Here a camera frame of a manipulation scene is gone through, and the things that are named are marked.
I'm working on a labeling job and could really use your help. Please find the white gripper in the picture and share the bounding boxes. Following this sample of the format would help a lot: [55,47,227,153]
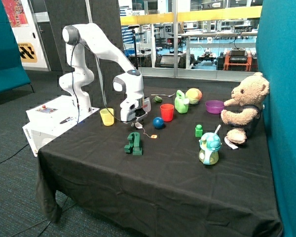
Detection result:
[120,97,151,126]

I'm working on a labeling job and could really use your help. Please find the tea bag with orange tag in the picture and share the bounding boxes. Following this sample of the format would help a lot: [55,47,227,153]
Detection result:
[135,122,158,139]

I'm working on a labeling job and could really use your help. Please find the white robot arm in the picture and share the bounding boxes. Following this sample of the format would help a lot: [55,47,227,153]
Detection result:
[59,23,151,123]

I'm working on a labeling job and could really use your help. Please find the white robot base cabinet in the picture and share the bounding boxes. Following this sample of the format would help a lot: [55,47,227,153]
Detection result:
[23,95,99,157]

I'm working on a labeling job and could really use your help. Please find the blue ball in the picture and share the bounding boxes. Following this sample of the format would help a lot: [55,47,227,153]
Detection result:
[152,117,165,129]

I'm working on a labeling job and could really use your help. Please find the green wooden block figure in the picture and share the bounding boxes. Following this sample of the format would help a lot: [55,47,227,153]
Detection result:
[124,132,143,156]

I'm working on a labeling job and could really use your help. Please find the yellow plastic cup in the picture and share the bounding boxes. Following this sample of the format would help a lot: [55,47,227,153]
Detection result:
[100,108,114,126]

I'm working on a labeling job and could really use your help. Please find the green toy pepper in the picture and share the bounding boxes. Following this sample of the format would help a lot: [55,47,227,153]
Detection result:
[153,96,163,103]

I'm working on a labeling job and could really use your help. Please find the red plastic cup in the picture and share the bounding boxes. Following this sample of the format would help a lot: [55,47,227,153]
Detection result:
[160,104,174,122]

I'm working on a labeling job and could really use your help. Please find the metal spoon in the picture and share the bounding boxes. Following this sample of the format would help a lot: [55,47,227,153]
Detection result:
[151,93,175,97]

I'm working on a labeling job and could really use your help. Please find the green toy watering can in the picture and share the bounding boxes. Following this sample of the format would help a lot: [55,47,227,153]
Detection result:
[175,90,189,114]

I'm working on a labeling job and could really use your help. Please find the black tablecloth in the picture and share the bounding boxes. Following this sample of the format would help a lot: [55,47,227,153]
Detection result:
[36,87,283,237]

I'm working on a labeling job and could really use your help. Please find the small green toy block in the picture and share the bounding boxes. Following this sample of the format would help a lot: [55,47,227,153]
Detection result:
[195,124,203,137]

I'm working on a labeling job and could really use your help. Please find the orange green plush ball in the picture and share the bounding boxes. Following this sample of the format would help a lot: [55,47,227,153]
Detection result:
[185,88,202,105]

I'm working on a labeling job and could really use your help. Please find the turquoise toddler sippy bottle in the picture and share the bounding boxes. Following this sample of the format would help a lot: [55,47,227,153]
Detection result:
[199,124,222,165]

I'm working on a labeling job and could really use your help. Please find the purple plastic bowl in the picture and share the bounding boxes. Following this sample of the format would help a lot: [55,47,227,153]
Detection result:
[205,100,224,114]

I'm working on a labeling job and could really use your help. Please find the brown teddy bear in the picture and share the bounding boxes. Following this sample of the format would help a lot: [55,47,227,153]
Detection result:
[221,72,269,144]

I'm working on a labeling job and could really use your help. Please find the orange mobile robot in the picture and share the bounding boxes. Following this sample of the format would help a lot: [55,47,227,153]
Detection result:
[223,48,252,72]

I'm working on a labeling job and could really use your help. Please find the teal sofa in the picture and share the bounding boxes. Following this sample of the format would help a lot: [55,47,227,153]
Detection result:
[0,1,31,93]

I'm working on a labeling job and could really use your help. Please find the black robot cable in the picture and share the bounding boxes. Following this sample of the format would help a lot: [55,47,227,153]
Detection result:
[59,40,124,124]

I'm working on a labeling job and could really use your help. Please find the teal partition wall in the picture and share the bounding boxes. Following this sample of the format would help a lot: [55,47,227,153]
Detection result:
[256,0,296,237]

